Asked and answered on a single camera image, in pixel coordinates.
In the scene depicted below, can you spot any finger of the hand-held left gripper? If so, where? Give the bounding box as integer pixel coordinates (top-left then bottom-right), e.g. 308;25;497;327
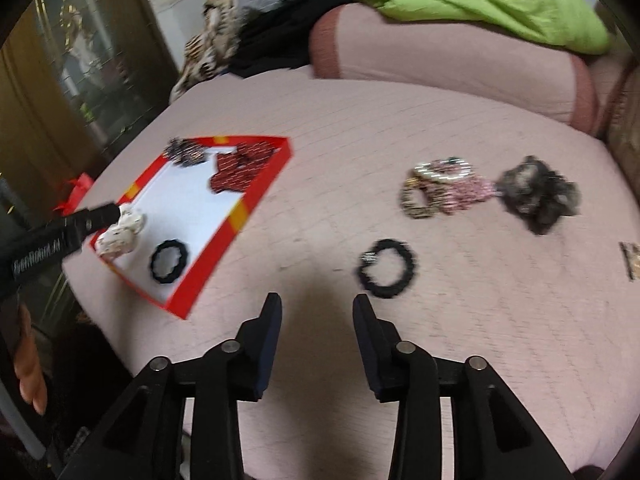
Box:
62;201;123;238

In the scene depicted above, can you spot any white black-dotted scrunchie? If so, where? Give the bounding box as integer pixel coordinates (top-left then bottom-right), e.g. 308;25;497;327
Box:
96;204;147;260

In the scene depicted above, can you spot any red white-dotted scrunchie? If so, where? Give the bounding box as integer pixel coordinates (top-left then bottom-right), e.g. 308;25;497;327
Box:
209;142;277;194

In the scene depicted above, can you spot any grey sheer scrunchie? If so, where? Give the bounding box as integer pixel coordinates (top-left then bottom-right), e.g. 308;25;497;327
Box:
497;156;582;236

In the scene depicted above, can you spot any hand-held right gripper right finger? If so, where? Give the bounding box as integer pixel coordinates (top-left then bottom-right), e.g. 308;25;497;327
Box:
352;294;576;480

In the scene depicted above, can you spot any plain black scrunchie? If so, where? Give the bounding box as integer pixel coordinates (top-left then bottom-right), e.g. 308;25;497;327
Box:
149;239;191;287

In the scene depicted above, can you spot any black cloth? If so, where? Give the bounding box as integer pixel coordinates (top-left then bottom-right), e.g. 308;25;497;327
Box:
227;7;327;79

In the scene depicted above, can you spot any pink plaid scrunchie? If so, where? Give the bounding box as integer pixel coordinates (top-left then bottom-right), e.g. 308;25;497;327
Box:
432;159;497;215

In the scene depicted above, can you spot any white pearl bracelet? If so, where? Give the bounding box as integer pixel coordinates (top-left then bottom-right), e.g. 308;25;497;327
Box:
413;159;475;185

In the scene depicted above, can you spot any gold bead bracelet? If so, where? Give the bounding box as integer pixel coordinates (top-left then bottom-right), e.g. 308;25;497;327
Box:
400;172;443;220

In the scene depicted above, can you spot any dark patterned scrunchie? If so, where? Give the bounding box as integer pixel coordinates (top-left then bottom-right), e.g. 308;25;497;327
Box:
166;137;208;166

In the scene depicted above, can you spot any leopard print cloth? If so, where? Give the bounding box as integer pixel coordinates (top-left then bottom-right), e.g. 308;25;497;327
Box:
169;0;242;104

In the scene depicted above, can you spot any black scrunchie with metal tag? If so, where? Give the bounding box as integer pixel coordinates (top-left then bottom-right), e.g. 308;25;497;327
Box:
356;239;418;301

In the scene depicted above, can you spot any red shallow cardboard box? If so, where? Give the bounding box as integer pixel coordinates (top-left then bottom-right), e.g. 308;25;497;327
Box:
90;135;293;320

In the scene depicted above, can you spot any pink bolster pillow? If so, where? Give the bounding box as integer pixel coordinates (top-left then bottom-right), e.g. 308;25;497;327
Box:
309;2;601;137

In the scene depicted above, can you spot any person's left hand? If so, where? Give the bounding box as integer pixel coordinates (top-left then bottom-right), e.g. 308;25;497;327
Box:
14;304;49;416

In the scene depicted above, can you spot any wooden door with glass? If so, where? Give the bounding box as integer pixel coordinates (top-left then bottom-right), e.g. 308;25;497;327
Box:
0;0;182;241

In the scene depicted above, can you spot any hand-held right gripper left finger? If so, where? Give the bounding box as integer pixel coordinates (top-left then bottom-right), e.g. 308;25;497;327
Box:
55;292;283;480

